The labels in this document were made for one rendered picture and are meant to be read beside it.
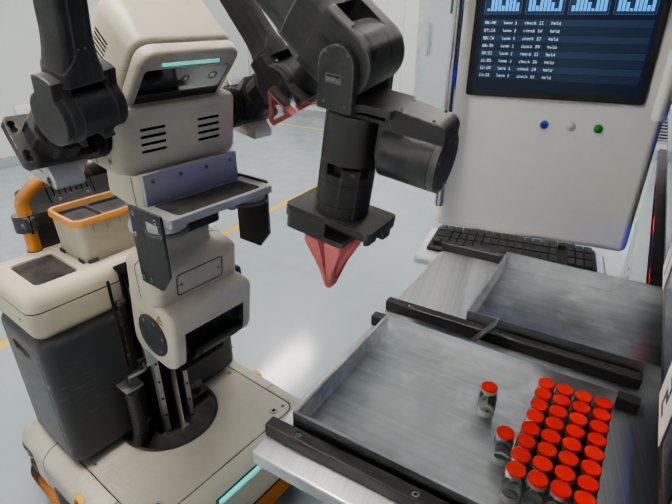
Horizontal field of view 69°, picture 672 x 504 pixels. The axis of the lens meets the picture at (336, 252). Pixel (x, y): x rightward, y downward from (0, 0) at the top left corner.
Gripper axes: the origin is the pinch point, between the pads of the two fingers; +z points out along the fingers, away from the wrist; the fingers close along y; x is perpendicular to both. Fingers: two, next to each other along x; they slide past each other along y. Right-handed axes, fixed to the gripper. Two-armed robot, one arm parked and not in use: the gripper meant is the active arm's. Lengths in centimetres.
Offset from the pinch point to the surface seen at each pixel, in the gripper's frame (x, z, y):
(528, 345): 26.0, 15.5, 22.3
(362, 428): -0.6, 19.3, 8.0
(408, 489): -7.1, 16.1, 16.7
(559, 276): 54, 16, 23
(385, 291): 166, 118, -52
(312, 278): 157, 124, -93
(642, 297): 54, 14, 37
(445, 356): 18.8, 18.7, 12.0
